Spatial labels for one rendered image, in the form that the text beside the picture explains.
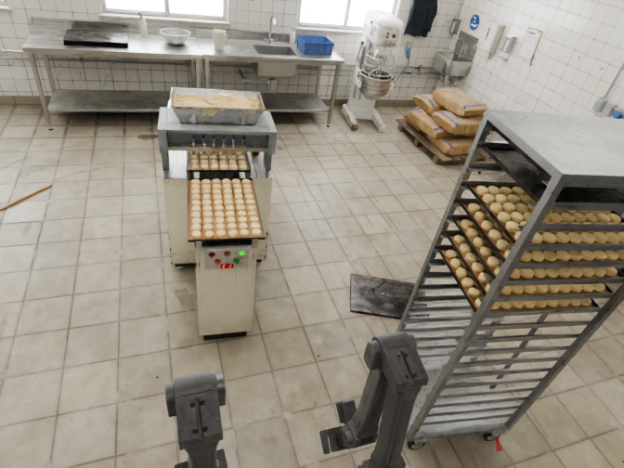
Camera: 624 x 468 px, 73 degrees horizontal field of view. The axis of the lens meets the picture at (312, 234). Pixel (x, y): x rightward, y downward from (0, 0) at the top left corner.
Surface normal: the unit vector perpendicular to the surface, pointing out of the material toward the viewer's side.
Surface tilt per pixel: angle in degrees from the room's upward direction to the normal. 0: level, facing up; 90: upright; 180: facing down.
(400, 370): 11
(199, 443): 80
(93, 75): 90
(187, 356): 0
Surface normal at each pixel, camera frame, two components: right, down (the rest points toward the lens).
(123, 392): 0.14, -0.77
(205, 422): 0.18, -0.62
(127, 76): 0.31, 0.62
